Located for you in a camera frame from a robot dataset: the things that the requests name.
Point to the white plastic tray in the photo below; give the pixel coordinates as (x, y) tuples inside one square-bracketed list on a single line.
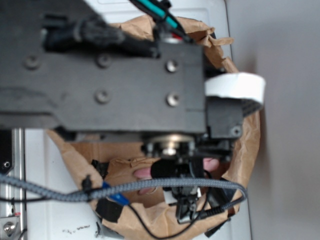
[(55, 220)]

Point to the pink plush bunny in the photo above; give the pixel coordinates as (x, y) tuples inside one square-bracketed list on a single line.
[(209, 164)]

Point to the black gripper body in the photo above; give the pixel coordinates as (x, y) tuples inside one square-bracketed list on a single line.
[(182, 172)]

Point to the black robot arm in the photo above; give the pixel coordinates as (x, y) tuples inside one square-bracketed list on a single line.
[(63, 68)]

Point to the silver aluminium frame rail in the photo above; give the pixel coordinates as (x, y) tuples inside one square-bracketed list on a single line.
[(13, 214)]

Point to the brown paper lined bin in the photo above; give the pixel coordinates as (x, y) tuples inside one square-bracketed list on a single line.
[(149, 216)]

